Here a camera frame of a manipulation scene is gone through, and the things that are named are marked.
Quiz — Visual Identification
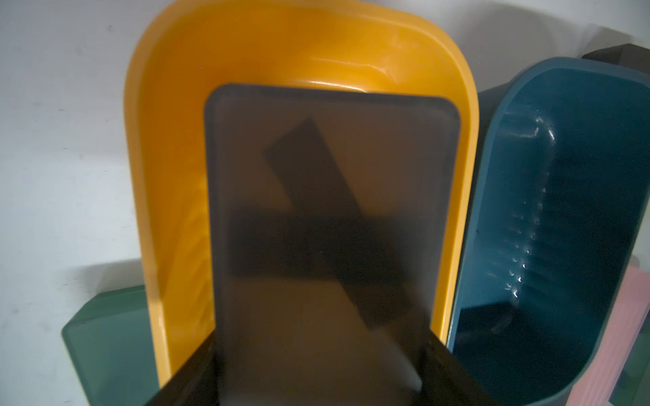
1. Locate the dark teal storage box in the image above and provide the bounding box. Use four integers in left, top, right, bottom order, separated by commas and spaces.
448, 58, 649, 405

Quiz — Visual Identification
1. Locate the pink pencil case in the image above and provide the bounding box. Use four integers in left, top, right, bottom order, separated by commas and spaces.
567, 266, 649, 405

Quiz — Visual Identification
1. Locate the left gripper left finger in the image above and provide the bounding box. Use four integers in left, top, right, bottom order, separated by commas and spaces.
146, 333, 219, 406

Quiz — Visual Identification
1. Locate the green pencil case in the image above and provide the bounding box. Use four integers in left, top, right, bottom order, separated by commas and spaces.
62, 286, 159, 405

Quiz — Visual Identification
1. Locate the yellow storage box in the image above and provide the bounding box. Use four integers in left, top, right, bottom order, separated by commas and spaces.
124, 1, 479, 384

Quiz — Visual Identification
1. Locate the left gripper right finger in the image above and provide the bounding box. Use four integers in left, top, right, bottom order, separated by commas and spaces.
418, 332, 499, 405

